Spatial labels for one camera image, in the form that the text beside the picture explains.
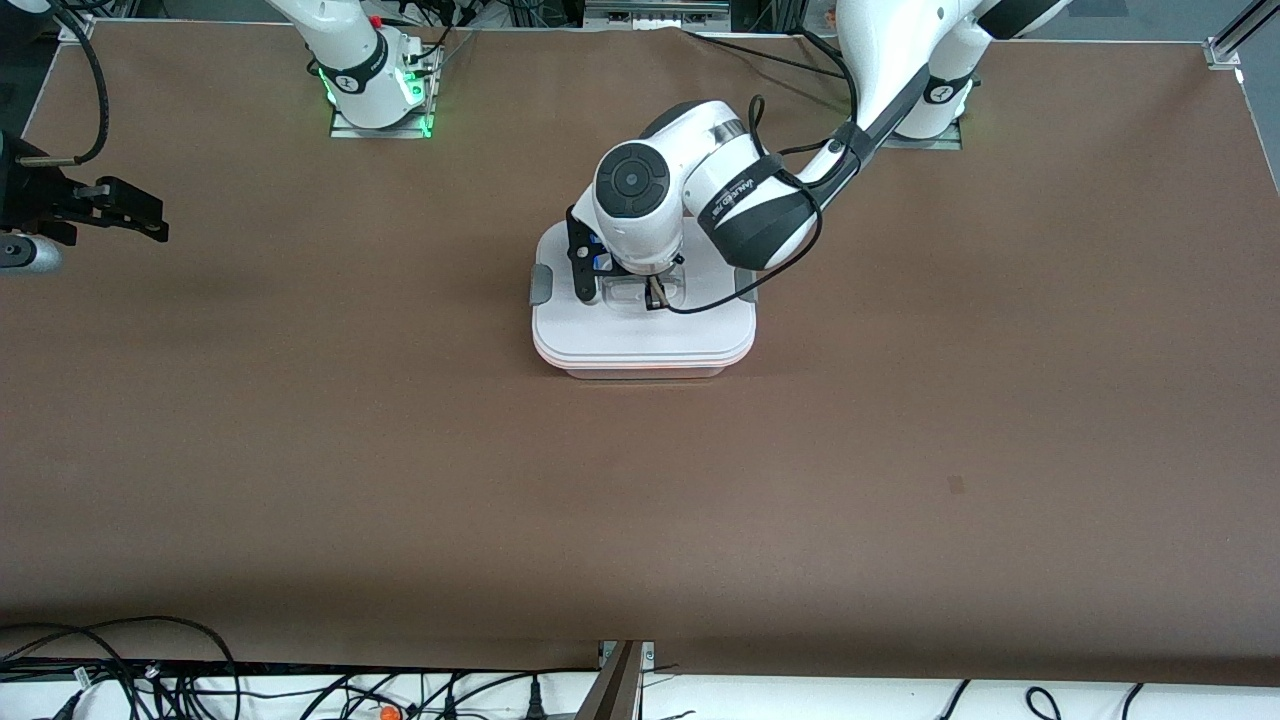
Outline white box lid grey latches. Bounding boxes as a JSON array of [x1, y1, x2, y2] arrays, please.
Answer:
[[528, 222, 758, 369]]

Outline white plastic box base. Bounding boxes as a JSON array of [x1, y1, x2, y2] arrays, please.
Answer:
[[558, 352, 731, 380]]

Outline brown table cover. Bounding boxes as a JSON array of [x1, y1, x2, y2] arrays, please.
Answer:
[[0, 22, 1280, 687]]

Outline aluminium corner profile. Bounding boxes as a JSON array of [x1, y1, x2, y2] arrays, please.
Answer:
[[1205, 0, 1280, 71]]

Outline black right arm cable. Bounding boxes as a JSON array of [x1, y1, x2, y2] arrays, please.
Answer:
[[14, 0, 109, 169]]

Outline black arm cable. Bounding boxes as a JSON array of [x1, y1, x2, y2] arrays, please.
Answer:
[[645, 28, 863, 315], [14, 0, 109, 169]]

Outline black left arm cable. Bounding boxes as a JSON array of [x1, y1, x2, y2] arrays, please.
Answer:
[[645, 28, 863, 315]]

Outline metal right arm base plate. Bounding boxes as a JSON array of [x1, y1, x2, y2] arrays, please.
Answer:
[[330, 40, 442, 139]]

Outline thin black table cable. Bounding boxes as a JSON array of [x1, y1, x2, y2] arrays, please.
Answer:
[[683, 28, 851, 83]]

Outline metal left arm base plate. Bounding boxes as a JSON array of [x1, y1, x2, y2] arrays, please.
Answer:
[[880, 122, 964, 151]]

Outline aluminium profile post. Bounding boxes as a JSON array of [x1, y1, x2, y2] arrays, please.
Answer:
[[575, 640, 656, 720]]

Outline looped black cable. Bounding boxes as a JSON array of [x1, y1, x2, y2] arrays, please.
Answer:
[[0, 616, 242, 720]]

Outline long black cable strip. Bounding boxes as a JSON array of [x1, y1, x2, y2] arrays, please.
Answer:
[[0, 658, 601, 681]]

